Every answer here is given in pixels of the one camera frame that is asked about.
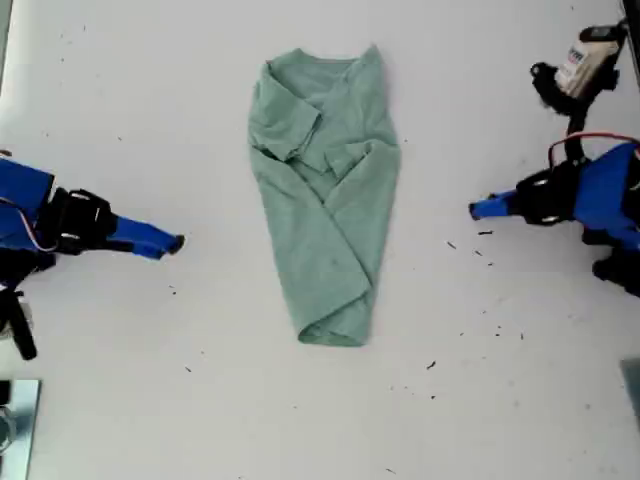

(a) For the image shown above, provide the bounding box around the green t-shirt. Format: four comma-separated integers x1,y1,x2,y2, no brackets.
247,43,404,349

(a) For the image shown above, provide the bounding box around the red and white wire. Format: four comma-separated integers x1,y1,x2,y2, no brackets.
0,196,59,254
546,130,640,174

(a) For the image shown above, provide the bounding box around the black camera cable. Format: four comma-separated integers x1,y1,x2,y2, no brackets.
563,105,592,164

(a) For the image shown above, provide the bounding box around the white camera box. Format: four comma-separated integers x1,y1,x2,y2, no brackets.
554,24,622,99

